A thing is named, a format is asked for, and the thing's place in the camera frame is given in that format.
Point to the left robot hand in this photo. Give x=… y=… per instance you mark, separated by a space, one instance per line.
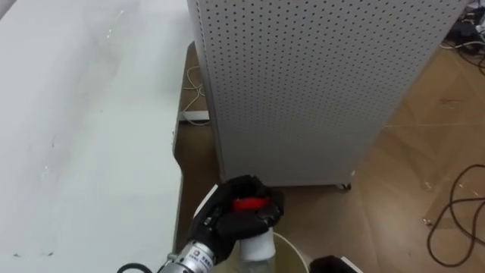
x=242 y=223

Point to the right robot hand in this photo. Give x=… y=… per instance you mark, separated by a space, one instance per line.
x=329 y=265

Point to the clear spray bottle red trigger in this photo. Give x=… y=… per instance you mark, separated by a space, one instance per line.
x=257 y=246

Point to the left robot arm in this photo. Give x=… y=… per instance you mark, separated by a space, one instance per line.
x=191 y=259

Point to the white power strip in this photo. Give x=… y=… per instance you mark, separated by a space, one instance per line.
x=195 y=115

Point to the white perforated metal cabinet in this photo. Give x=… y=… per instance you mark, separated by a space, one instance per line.
x=303 y=95

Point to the white desk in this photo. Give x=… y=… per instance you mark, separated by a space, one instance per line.
x=87 y=125

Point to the black box on floor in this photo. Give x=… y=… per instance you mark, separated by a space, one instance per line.
x=464 y=32

